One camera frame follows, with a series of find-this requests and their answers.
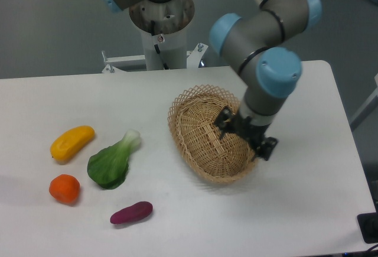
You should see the black box at edge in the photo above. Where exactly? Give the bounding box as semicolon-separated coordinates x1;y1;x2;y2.
357;212;377;244

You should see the orange fruit toy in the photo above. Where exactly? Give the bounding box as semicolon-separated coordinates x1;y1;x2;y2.
48;174;80;204

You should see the purple sweet potato toy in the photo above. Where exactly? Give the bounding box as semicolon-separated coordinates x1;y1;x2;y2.
110;201;154;225

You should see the yellow mango toy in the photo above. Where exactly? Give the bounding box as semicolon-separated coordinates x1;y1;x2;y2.
50;125;95;161

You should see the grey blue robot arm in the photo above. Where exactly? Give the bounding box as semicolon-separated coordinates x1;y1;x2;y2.
104;0;322;160

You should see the woven wicker basket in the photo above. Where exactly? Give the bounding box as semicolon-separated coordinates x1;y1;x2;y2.
167;84;259;184

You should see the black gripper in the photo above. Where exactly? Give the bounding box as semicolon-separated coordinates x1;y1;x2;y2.
214;106;279;161

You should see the green bok choy toy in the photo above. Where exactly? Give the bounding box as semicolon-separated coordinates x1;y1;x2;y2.
87;129;141;190

